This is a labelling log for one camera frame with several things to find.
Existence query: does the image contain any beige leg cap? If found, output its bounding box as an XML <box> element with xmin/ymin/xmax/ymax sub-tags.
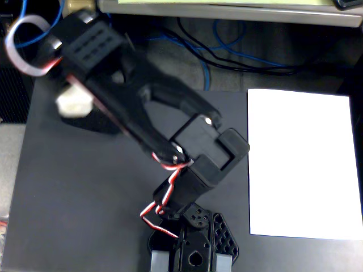
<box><xmin>66</xmin><ymin>0</ymin><xmax>95</xmax><ymax>12</ymax></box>

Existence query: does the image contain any grey base clamp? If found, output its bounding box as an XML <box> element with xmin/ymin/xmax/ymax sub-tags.
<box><xmin>150</xmin><ymin>250</ymin><xmax>171</xmax><ymax>272</ymax></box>
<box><xmin>216</xmin><ymin>253</ymin><xmax>232</xmax><ymax>272</ymax></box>

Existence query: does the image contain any black floor cable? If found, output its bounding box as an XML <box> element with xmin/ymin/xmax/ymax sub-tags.
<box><xmin>170</xmin><ymin>16</ymin><xmax>355</xmax><ymax>77</ymax></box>

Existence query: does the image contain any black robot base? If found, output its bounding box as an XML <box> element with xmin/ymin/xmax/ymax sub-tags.
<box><xmin>147</xmin><ymin>212</ymin><xmax>240</xmax><ymax>272</ymax></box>

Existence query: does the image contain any blue floor cable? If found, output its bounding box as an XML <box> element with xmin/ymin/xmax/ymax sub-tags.
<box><xmin>150</xmin><ymin>19</ymin><xmax>288</xmax><ymax>91</ymax></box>

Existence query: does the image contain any red white wrist servo cable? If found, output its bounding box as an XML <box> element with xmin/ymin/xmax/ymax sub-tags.
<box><xmin>4</xmin><ymin>15</ymin><xmax>64</xmax><ymax>78</ymax></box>

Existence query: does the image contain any grey desk edge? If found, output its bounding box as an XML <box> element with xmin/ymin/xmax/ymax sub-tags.
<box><xmin>98</xmin><ymin>0</ymin><xmax>363</xmax><ymax>28</ymax></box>

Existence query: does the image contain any black ribbed case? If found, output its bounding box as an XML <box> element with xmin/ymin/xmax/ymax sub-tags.
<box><xmin>0</xmin><ymin>66</ymin><xmax>31</xmax><ymax>125</ymax></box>

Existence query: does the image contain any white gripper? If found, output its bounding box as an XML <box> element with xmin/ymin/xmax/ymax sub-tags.
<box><xmin>55</xmin><ymin>83</ymin><xmax>93</xmax><ymax>118</ymax></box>

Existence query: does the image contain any blue looped cable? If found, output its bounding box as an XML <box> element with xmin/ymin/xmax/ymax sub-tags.
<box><xmin>13</xmin><ymin>0</ymin><xmax>66</xmax><ymax>48</ymax></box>

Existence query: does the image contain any white paper sheet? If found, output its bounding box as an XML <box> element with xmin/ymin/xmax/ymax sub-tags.
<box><xmin>247</xmin><ymin>88</ymin><xmax>363</xmax><ymax>241</ymax></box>

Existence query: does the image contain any black object on desk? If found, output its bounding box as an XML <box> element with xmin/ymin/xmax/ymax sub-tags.
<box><xmin>333</xmin><ymin>0</ymin><xmax>363</xmax><ymax>11</ymax></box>

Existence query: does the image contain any black foam cube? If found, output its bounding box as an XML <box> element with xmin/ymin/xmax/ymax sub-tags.
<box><xmin>60</xmin><ymin>112</ymin><xmax>124</xmax><ymax>135</ymax></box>

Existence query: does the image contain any dark grey board mat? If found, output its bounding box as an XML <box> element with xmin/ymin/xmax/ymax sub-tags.
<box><xmin>0</xmin><ymin>79</ymin><xmax>363</xmax><ymax>272</ymax></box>

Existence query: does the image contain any red white shoulder servo cable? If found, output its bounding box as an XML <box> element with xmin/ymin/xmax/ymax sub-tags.
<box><xmin>140</xmin><ymin>152</ymin><xmax>197</xmax><ymax>239</ymax></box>

